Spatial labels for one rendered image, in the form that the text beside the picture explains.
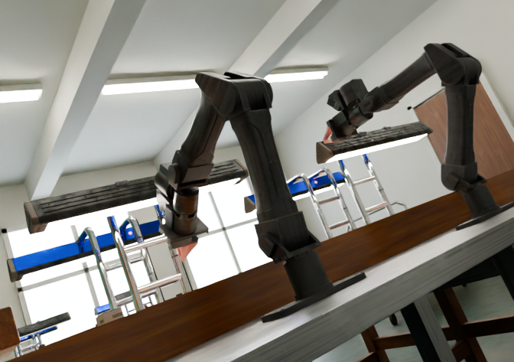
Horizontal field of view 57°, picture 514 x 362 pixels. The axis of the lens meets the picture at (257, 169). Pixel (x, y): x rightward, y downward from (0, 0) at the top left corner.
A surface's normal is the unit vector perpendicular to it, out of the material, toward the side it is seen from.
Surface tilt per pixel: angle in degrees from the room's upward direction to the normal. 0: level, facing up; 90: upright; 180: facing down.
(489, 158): 90
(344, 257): 90
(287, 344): 90
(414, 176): 90
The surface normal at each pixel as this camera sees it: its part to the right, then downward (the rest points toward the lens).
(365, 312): 0.51, -0.40
